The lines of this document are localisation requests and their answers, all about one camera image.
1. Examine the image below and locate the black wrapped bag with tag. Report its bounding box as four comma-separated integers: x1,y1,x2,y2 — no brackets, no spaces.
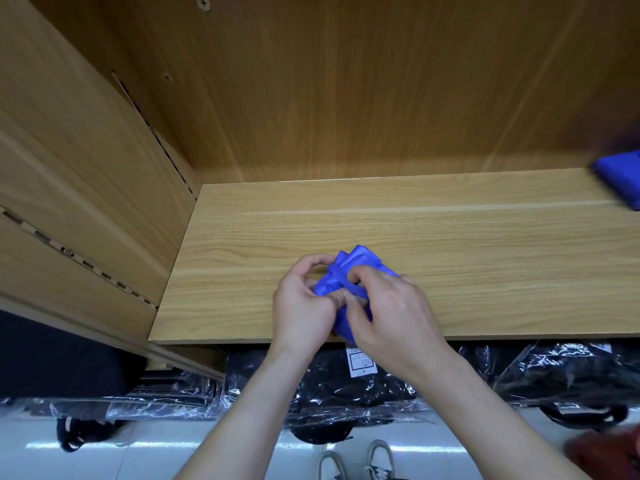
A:
223,343,426,444

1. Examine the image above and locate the person's left hand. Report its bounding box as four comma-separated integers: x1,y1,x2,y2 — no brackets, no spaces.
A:
271,253,347,364

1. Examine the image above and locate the person's right shoe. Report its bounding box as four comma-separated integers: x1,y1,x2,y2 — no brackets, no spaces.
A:
362,439,397,480

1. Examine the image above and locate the white paper tag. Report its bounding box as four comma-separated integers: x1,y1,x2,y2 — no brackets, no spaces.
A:
345,345,380,380

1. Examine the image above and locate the person's right forearm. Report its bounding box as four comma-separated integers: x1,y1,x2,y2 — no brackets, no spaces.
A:
415,347,591,480

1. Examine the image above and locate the person's left forearm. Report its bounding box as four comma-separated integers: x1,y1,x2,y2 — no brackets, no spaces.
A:
175,345,316,480

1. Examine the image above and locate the wooden shelf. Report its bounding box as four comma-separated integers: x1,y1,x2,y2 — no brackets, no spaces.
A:
0,0,640,381

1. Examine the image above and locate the black plastic-wrapped bag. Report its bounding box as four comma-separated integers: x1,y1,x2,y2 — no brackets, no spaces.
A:
460,337,640,428
0,367,226,423

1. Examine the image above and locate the person's right hand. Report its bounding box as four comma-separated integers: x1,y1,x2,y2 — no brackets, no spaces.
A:
342,265,458,384

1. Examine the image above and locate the red shopping basket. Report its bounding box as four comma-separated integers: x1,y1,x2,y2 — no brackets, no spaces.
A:
563,423,640,480

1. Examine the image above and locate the blue non-woven bag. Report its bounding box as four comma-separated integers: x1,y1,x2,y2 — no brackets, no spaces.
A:
312,245,400,348
592,149,640,212

